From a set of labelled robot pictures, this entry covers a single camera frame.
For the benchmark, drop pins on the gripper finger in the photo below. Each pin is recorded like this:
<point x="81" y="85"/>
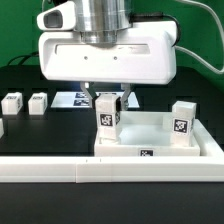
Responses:
<point x="127" y="88"/>
<point x="88" y="89"/>

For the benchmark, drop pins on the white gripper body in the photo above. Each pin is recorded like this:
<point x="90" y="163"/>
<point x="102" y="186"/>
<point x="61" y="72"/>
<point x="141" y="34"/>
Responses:
<point x="103" y="41"/>

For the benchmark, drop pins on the white marker plate with tags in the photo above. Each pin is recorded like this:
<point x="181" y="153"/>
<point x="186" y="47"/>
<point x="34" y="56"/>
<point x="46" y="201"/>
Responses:
<point x="80" y="100"/>

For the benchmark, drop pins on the white L-shaped obstacle fence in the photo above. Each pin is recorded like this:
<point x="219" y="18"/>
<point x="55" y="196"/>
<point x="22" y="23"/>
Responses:
<point x="207" y="167"/>

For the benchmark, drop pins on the white square table top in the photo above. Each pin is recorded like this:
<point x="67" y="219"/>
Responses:
<point x="144" y="134"/>

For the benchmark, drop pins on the white block at left edge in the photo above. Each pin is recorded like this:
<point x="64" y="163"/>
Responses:
<point x="1" y="128"/>

